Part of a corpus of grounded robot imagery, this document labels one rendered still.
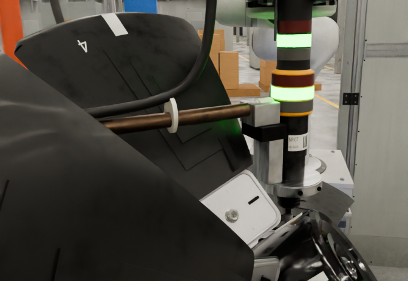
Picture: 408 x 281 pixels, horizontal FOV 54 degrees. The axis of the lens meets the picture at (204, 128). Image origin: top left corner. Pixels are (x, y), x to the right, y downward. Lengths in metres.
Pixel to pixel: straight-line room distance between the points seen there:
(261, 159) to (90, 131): 0.27
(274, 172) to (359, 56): 1.87
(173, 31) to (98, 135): 0.33
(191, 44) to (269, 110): 0.15
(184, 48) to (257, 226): 0.22
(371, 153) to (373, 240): 0.53
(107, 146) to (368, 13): 2.13
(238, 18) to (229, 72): 7.43
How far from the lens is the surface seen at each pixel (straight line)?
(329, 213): 0.57
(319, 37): 1.08
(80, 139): 0.17
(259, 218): 0.40
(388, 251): 2.66
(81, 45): 0.43
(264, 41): 1.08
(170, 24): 0.50
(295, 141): 0.42
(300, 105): 0.41
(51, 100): 0.17
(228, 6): 0.63
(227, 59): 8.03
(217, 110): 0.37
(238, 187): 0.40
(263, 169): 0.42
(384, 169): 2.43
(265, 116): 0.39
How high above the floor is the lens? 1.43
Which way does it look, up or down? 15 degrees down
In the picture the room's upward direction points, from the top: 1 degrees counter-clockwise
